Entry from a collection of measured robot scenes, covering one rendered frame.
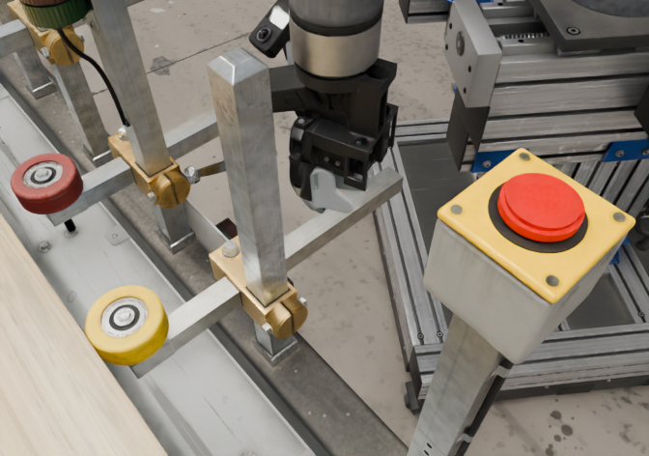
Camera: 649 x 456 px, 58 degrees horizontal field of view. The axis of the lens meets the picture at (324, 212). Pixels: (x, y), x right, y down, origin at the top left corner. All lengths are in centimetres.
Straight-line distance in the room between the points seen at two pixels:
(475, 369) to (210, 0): 263
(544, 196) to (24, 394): 52
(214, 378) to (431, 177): 101
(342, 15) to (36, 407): 45
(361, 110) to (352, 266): 127
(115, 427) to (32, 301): 18
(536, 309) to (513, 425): 132
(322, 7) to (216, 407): 61
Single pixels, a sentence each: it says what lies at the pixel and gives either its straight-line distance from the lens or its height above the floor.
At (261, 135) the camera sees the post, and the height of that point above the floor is 110.
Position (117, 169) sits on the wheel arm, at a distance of 86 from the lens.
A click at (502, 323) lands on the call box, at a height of 118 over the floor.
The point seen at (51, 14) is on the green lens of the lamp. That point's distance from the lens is 65.
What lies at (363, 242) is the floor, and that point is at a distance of 181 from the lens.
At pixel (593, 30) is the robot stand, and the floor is 104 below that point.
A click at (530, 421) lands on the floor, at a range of 162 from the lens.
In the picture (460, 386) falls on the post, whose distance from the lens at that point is 44.
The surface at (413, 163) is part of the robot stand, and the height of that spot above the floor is 21.
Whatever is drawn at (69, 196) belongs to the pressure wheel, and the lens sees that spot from 81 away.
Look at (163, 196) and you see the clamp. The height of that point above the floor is 85.
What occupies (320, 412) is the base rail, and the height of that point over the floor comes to 70.
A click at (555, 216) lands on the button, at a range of 29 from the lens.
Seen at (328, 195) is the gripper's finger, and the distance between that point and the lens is 61.
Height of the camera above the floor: 144
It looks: 50 degrees down
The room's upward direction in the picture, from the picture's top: straight up
